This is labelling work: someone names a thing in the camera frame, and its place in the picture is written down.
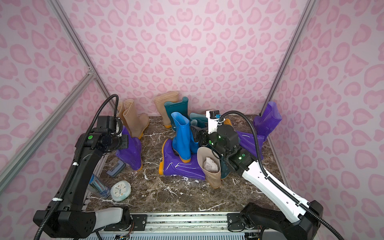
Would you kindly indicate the beige boot with paper stuffing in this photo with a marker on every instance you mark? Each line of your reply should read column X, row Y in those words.
column 210, row 165

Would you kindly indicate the aluminium frame post right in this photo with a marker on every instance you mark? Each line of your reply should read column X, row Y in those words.
column 297, row 34

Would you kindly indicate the blue printed can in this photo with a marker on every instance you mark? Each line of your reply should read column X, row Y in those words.
column 98, row 187

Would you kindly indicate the beige boot pair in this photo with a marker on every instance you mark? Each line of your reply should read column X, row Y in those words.
column 121, row 110
column 136, row 123

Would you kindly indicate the teal boot lying in pile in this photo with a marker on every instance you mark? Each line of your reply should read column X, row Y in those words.
column 198, row 120

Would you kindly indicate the yellow boot sole in pile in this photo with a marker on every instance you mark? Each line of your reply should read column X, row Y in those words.
column 227, row 122

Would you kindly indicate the aluminium frame post left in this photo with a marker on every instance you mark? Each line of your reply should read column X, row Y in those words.
column 64, row 20

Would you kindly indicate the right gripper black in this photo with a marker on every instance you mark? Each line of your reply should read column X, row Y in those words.
column 202, row 138

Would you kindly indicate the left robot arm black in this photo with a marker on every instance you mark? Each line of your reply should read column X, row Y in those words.
column 64, row 216

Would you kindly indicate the aluminium frame post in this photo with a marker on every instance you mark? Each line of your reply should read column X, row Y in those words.
column 64, row 20
column 297, row 34

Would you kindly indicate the mint alarm clock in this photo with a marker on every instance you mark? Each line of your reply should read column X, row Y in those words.
column 120, row 191

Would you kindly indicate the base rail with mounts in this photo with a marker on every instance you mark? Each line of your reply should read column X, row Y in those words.
column 181, row 226

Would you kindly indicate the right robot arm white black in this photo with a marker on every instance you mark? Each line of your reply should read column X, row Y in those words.
column 236, row 150

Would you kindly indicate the blue boot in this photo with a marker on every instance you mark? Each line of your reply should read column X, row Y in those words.
column 183, row 143

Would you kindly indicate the aluminium diagonal brace left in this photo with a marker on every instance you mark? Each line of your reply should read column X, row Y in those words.
column 32, row 144

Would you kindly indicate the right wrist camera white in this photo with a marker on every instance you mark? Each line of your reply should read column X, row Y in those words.
column 213, row 117

